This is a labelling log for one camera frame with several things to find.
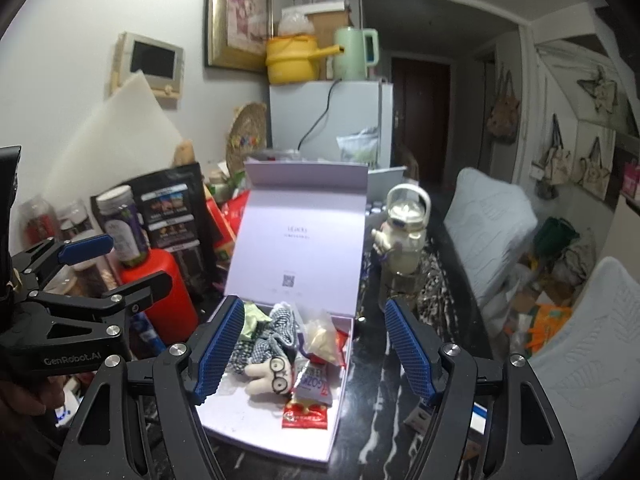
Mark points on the yellow pot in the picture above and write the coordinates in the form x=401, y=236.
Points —
x=290, y=62

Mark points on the woven basket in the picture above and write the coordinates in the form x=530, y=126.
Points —
x=247, y=135

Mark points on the green vegetable bag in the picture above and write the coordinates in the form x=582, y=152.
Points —
x=359, y=147

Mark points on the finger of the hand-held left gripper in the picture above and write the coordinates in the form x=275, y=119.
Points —
x=135, y=294
x=85, y=250

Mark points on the red bottle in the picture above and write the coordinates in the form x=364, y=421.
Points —
x=162, y=300

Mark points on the clear plastic bag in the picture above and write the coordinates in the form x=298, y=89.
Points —
x=294, y=22

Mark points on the tall cardboard box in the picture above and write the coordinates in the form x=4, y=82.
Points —
x=330, y=35

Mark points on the pale green packet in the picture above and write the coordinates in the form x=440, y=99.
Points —
x=255, y=320

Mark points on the red packet with gold print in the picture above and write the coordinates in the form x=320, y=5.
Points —
x=342, y=347

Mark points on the green kettle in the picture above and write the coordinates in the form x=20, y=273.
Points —
x=352, y=55

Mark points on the white foam board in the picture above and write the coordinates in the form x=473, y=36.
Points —
x=120, y=135

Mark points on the beige tote bag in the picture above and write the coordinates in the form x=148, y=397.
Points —
x=556, y=160
x=597, y=175

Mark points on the red gift bag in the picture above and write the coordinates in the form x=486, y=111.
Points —
x=232, y=220

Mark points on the star shaped wall ornament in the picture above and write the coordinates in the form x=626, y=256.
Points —
x=597, y=89

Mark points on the white fridge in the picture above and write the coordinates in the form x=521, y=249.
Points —
x=350, y=110

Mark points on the red packet with white label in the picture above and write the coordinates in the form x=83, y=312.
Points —
x=305, y=415

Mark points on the wall intercom monitor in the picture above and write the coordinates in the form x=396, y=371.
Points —
x=150, y=60

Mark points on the gold framed picture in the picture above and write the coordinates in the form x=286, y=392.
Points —
x=240, y=15

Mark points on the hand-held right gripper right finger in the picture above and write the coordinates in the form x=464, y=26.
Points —
x=412, y=350

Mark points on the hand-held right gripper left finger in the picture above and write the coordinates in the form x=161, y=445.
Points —
x=220, y=350

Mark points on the black snack bag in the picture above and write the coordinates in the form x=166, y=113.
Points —
x=172, y=210

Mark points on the white astronaut water bottle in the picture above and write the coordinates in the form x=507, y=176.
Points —
x=405, y=230

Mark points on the lavender gift box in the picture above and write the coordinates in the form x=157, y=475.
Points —
x=300, y=240

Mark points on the brown patterned tote bag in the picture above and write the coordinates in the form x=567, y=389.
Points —
x=504, y=115

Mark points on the black white gingham cloth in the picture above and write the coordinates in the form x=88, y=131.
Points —
x=255, y=352
x=285, y=325

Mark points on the large light blue chair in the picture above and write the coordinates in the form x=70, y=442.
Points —
x=595, y=360

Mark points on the person's left hand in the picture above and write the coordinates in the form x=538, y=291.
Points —
x=30, y=396

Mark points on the sheep plush toy with glasses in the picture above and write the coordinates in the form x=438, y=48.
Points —
x=267, y=377

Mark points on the jar with pale lid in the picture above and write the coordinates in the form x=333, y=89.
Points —
x=125, y=230

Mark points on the small light blue chair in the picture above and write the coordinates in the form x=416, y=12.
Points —
x=487, y=235

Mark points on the glass mug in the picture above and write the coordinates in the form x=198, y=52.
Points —
x=405, y=285

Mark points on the silver purple snack packet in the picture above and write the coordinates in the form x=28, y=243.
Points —
x=312, y=382

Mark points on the clear bag of white snacks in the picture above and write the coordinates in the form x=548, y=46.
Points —
x=322, y=337

